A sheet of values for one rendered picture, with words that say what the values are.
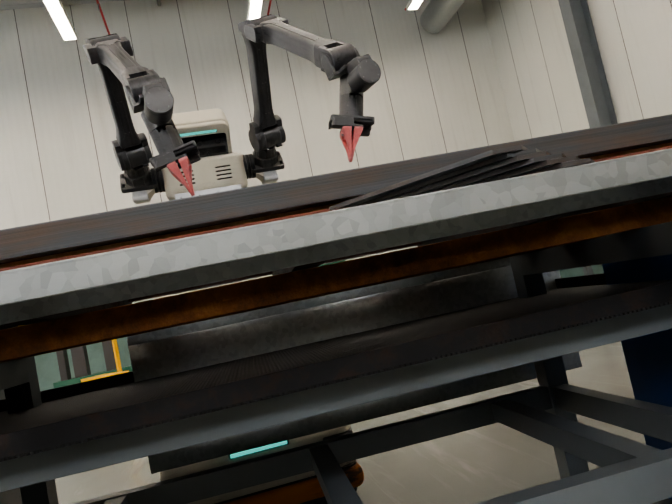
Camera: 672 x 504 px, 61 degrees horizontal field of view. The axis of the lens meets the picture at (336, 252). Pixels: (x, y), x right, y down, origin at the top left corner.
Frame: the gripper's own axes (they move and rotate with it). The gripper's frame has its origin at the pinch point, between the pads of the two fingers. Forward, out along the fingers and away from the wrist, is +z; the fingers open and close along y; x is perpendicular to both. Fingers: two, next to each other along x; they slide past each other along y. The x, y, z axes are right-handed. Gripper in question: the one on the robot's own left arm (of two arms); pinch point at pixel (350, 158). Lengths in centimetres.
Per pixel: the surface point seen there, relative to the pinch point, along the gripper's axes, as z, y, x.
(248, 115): -391, -69, 986
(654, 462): 61, 46, -36
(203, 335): 42, -36, 38
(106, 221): 25, -42, -42
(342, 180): 16.7, -7.0, -40.8
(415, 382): 48, 5, -38
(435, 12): -610, 302, 928
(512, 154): 20, 9, -69
